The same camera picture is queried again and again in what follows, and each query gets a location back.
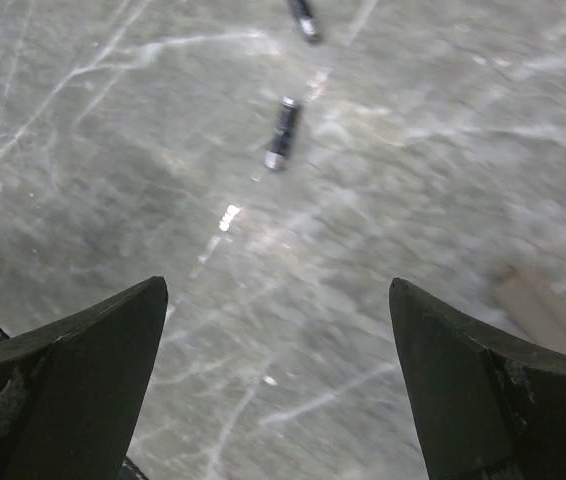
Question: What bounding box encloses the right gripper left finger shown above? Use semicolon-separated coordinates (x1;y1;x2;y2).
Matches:
0;277;168;479

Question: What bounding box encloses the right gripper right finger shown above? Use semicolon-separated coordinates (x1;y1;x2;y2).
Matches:
389;278;566;479

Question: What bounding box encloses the black battery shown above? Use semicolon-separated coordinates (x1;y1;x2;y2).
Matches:
264;96;301;171
287;0;321;44

